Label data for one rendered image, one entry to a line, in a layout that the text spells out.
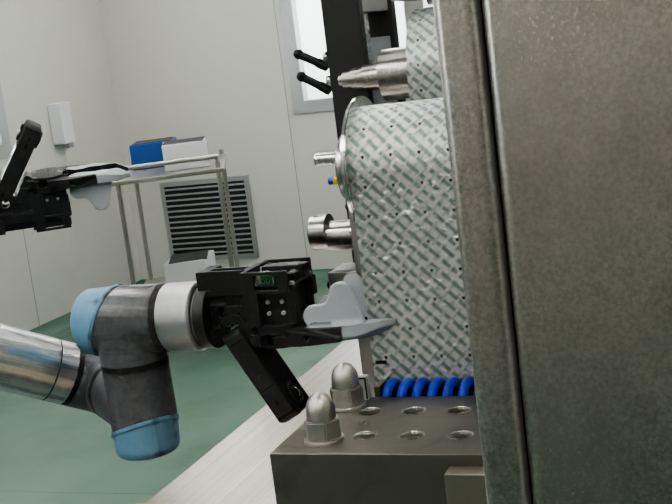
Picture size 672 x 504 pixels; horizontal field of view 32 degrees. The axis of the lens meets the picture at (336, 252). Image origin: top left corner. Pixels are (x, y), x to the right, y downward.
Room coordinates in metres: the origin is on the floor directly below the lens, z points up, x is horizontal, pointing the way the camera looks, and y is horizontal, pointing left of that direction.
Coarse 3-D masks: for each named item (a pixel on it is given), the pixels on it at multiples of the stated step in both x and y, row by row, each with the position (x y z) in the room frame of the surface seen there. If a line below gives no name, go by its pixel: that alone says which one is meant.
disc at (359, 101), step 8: (360, 96) 1.24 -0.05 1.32; (352, 104) 1.22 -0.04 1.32; (360, 104) 1.24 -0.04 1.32; (368, 104) 1.26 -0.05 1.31; (352, 112) 1.21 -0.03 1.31; (344, 120) 1.20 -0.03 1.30; (344, 128) 1.19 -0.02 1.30; (344, 136) 1.18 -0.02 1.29; (344, 144) 1.18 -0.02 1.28; (344, 152) 1.18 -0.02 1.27; (344, 160) 1.18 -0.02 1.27; (344, 168) 1.17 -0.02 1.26; (344, 176) 1.17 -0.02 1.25; (344, 184) 1.17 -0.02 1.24; (344, 192) 1.18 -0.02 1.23; (352, 200) 1.18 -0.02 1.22; (352, 208) 1.18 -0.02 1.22; (352, 216) 1.19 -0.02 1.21
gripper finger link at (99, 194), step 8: (112, 168) 1.80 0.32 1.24; (72, 176) 1.77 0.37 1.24; (96, 176) 1.78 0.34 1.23; (104, 176) 1.78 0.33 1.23; (112, 176) 1.78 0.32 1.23; (120, 176) 1.79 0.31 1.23; (128, 176) 1.80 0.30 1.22; (96, 184) 1.78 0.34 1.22; (104, 184) 1.78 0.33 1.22; (72, 192) 1.78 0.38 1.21; (80, 192) 1.78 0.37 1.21; (88, 192) 1.78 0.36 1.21; (96, 192) 1.78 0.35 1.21; (104, 192) 1.78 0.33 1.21; (96, 200) 1.78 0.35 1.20; (104, 200) 1.79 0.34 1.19; (96, 208) 1.79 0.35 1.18; (104, 208) 1.79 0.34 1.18
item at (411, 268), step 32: (384, 224) 1.17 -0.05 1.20; (416, 224) 1.16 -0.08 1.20; (448, 224) 1.15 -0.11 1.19; (384, 256) 1.17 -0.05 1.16; (416, 256) 1.16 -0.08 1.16; (448, 256) 1.15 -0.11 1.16; (384, 288) 1.17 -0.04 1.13; (416, 288) 1.16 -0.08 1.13; (448, 288) 1.15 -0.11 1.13; (416, 320) 1.16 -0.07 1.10; (448, 320) 1.15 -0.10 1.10; (384, 352) 1.18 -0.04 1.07; (416, 352) 1.17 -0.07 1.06; (448, 352) 1.15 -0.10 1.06
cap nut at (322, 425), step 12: (312, 396) 1.03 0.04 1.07; (324, 396) 1.03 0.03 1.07; (312, 408) 1.02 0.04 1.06; (324, 408) 1.02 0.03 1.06; (312, 420) 1.02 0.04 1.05; (324, 420) 1.02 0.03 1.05; (336, 420) 1.02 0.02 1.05; (312, 432) 1.02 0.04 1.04; (324, 432) 1.01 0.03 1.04; (336, 432) 1.02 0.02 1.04; (312, 444) 1.02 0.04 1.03; (324, 444) 1.01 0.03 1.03
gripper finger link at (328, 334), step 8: (296, 328) 1.18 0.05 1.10; (304, 328) 1.18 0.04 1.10; (312, 328) 1.17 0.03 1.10; (320, 328) 1.17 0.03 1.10; (328, 328) 1.17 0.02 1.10; (336, 328) 1.16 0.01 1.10; (272, 336) 1.20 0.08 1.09; (280, 336) 1.18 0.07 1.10; (288, 336) 1.17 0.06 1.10; (296, 336) 1.16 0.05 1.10; (304, 336) 1.17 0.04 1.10; (312, 336) 1.16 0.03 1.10; (320, 336) 1.16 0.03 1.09; (328, 336) 1.16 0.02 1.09; (336, 336) 1.16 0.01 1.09; (280, 344) 1.17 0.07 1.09; (288, 344) 1.17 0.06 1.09; (296, 344) 1.17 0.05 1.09; (304, 344) 1.16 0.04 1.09; (312, 344) 1.16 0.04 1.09; (320, 344) 1.16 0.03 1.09
